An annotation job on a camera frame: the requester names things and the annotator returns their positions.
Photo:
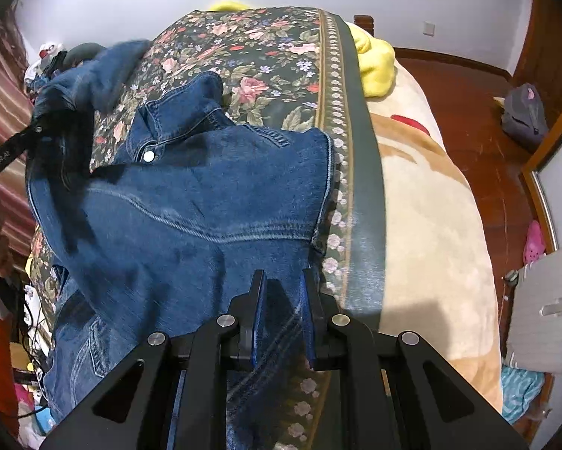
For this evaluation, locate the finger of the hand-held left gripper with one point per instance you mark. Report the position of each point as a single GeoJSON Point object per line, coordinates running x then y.
{"type": "Point", "coordinates": [51, 115]}

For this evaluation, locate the grey neck pillow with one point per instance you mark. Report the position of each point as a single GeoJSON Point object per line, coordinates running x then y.
{"type": "Point", "coordinates": [81, 52]}

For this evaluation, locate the blue denim jacket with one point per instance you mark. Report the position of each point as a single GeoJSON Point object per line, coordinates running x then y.
{"type": "Point", "coordinates": [192, 206]}

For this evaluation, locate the pile of small clutter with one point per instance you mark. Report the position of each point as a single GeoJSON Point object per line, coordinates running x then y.
{"type": "Point", "coordinates": [44, 63]}

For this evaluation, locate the white wall socket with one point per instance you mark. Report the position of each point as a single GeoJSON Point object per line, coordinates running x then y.
{"type": "Point", "coordinates": [429, 28]}

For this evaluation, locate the grey backpack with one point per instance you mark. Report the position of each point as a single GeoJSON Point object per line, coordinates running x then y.
{"type": "Point", "coordinates": [525, 115]}

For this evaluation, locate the dark floral blanket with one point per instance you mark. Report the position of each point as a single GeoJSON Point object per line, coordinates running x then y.
{"type": "Point", "coordinates": [262, 70]}

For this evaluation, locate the beige plush blanket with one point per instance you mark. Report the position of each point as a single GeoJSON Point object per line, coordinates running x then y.
{"type": "Point", "coordinates": [426, 225]}

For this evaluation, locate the pink shoe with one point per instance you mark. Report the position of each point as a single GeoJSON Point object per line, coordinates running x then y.
{"type": "Point", "coordinates": [534, 243]}

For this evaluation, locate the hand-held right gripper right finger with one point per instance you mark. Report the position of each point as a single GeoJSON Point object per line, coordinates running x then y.
{"type": "Point", "coordinates": [309, 323]}

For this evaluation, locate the teal striped cloth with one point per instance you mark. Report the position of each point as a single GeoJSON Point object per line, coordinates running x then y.
{"type": "Point", "coordinates": [520, 393]}

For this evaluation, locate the wooden headboard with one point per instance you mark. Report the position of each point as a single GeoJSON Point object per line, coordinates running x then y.
{"type": "Point", "coordinates": [364, 23]}

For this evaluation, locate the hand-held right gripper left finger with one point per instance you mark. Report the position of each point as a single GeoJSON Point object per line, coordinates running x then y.
{"type": "Point", "coordinates": [258, 323]}

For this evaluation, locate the yellow plush blanket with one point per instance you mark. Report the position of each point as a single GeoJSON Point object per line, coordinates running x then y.
{"type": "Point", "coordinates": [377, 65]}

